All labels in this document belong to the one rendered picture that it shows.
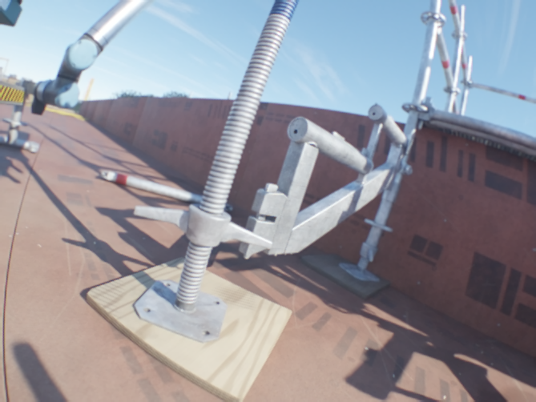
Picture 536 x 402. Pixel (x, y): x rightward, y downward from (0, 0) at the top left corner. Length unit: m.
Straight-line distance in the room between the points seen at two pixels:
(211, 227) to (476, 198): 1.01
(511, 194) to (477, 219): 0.18
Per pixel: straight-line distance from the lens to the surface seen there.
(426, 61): 1.26
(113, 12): 0.92
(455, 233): 1.16
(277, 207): 0.50
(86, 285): 0.55
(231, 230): 0.43
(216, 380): 0.39
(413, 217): 1.18
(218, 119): 2.14
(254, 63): 0.43
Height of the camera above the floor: 0.31
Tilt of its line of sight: 7 degrees down
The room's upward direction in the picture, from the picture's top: 19 degrees clockwise
